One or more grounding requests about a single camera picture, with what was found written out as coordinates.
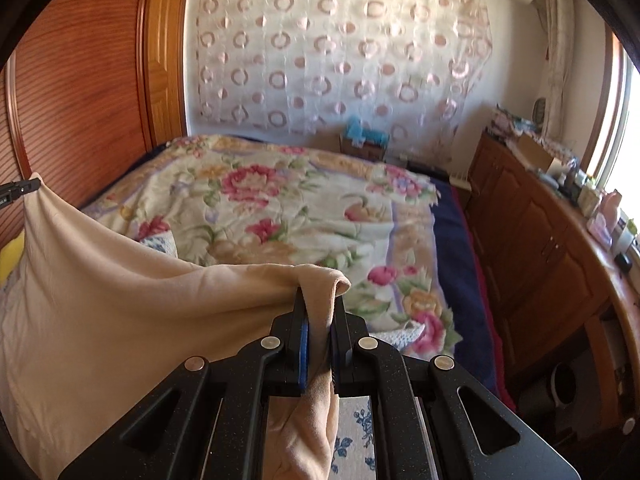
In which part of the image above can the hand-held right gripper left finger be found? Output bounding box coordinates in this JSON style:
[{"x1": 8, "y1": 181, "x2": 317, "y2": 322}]
[{"x1": 57, "y1": 285, "x2": 312, "y2": 480}]

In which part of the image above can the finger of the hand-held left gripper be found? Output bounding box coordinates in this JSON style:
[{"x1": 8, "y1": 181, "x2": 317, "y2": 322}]
[{"x1": 0, "y1": 178, "x2": 42, "y2": 207}]

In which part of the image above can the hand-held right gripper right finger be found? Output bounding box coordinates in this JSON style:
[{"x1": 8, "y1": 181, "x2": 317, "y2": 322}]
[{"x1": 327, "y1": 297, "x2": 583, "y2": 480}]

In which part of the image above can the beige printed t-shirt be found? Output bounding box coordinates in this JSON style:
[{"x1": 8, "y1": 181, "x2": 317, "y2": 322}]
[{"x1": 0, "y1": 172, "x2": 352, "y2": 480}]

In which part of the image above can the yellow plush toy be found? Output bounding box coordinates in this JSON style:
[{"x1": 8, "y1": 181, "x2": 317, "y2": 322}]
[{"x1": 0, "y1": 232, "x2": 26, "y2": 286}]

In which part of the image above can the brown slatted wooden wardrobe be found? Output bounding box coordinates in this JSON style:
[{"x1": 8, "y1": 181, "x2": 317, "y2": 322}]
[{"x1": 0, "y1": 0, "x2": 193, "y2": 256}]

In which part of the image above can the floral blanket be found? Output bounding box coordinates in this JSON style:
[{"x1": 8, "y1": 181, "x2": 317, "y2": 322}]
[{"x1": 82, "y1": 134, "x2": 463, "y2": 361}]

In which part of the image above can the navy blue blanket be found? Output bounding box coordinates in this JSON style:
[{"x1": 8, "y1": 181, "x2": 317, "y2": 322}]
[{"x1": 432, "y1": 180, "x2": 516, "y2": 406}]

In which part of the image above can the blue toy in box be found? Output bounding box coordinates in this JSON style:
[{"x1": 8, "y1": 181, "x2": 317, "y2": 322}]
[{"x1": 340, "y1": 117, "x2": 391, "y2": 161}]

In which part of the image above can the white round appliance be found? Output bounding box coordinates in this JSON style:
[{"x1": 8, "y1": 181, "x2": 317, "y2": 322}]
[{"x1": 520, "y1": 360, "x2": 581, "y2": 416}]

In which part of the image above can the brown wooden sideboard cabinet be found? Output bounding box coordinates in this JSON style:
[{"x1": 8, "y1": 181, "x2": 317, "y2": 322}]
[{"x1": 462, "y1": 130, "x2": 640, "y2": 431}]

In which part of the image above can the open cardboard box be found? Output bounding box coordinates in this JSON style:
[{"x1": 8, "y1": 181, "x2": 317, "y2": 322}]
[{"x1": 510, "y1": 132, "x2": 556, "y2": 173}]

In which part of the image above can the pile of patterned cloths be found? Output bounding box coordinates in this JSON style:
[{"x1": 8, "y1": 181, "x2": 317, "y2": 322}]
[{"x1": 492, "y1": 105, "x2": 538, "y2": 136}]

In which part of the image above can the pink bottle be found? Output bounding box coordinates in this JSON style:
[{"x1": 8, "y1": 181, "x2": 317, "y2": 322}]
[{"x1": 587, "y1": 190, "x2": 623, "y2": 251}]

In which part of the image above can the green-capped white bottle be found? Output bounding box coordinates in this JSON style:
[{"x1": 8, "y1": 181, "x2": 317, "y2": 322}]
[{"x1": 612, "y1": 210, "x2": 638, "y2": 256}]

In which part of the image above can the wooden framed window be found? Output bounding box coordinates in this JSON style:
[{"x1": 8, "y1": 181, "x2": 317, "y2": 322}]
[{"x1": 580, "y1": 25, "x2": 640, "y2": 201}]

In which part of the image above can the pale window curtain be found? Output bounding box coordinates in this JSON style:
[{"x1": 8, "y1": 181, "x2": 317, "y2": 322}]
[{"x1": 542, "y1": 0, "x2": 581, "y2": 146}]

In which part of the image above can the sheer circle-patterned wall curtain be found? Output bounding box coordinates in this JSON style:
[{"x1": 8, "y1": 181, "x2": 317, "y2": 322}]
[{"x1": 187, "y1": 0, "x2": 496, "y2": 161}]

